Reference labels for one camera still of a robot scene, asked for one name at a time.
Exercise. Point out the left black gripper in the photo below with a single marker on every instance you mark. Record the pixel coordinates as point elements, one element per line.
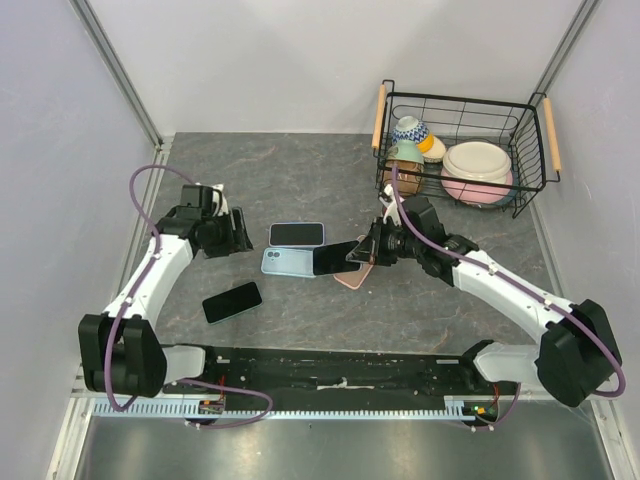
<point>230,246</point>

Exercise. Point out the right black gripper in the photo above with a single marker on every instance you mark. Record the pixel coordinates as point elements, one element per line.
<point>370,248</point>

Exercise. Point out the pink phone case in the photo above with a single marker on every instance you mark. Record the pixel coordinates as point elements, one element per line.
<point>354,280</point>

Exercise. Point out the white-edged black phone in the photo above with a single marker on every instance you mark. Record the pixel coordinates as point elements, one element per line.
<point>331,259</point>

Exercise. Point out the lavender phone case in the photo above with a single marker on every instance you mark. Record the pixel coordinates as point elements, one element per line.
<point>297,225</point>

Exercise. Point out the light blue phone case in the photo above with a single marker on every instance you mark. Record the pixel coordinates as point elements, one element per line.
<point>288,262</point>

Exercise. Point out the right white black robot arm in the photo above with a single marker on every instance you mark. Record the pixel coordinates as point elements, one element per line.
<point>574,354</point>

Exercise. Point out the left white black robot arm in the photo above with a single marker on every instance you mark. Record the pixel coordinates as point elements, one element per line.
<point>120,352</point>

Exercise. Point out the teal-edged black phone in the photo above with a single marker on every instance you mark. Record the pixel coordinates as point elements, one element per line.
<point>231,303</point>

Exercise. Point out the green brown bowl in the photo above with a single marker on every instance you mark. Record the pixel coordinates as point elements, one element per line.
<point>408,159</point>

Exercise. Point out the yellow white bowl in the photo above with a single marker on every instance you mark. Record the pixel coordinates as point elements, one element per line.
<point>436,152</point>

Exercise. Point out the pink bowl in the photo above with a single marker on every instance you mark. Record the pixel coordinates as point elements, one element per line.
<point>478,195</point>

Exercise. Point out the blue patterned bowl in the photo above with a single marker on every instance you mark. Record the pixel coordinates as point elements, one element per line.
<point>413,129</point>

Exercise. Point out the cream plate stack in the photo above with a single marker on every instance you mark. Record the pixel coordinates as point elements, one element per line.
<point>477,161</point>

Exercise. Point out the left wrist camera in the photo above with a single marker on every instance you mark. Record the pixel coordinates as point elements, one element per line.
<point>202,202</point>

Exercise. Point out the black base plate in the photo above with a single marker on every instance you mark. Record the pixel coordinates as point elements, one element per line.
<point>325,379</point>

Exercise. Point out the black wire dish basket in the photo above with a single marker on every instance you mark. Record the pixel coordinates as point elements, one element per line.
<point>525,131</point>

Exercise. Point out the light blue cable duct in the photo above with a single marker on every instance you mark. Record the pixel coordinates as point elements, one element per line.
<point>196,409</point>

